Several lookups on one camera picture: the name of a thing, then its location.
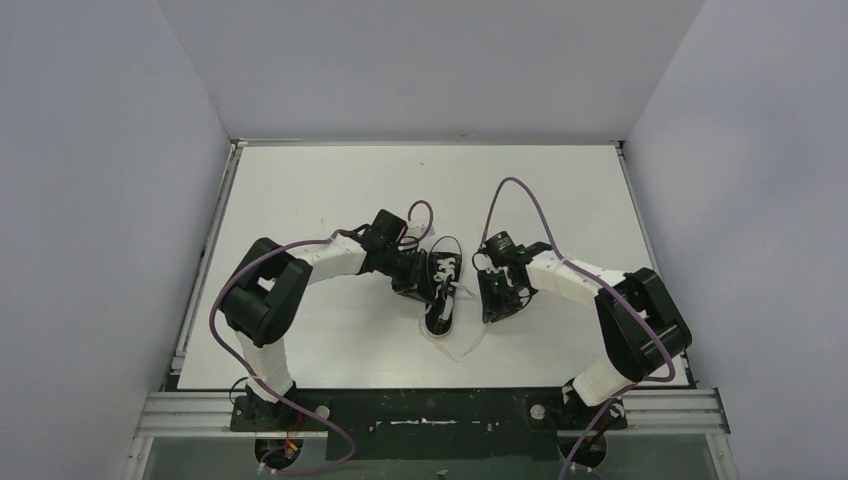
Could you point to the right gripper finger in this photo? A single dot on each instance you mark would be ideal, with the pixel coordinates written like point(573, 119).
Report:
point(515, 303)
point(492, 307)

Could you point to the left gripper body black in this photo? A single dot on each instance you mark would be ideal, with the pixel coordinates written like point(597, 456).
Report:
point(416, 278)

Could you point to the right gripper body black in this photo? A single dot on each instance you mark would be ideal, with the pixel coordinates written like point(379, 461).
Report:
point(497, 283)

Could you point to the white shoelace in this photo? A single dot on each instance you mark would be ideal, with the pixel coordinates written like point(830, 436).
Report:
point(463, 339)

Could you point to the black white canvas sneaker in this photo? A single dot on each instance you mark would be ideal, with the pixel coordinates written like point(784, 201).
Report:
point(438, 318)

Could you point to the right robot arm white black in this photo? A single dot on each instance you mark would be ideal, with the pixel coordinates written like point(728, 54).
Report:
point(641, 326)

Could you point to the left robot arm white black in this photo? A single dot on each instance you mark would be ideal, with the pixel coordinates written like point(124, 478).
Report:
point(262, 297)

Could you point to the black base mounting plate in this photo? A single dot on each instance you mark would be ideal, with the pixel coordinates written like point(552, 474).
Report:
point(538, 423)

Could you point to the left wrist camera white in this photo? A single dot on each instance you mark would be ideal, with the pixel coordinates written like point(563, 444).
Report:
point(420, 231)

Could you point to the aluminium frame rail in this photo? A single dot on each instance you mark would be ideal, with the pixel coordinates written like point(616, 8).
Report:
point(206, 414)

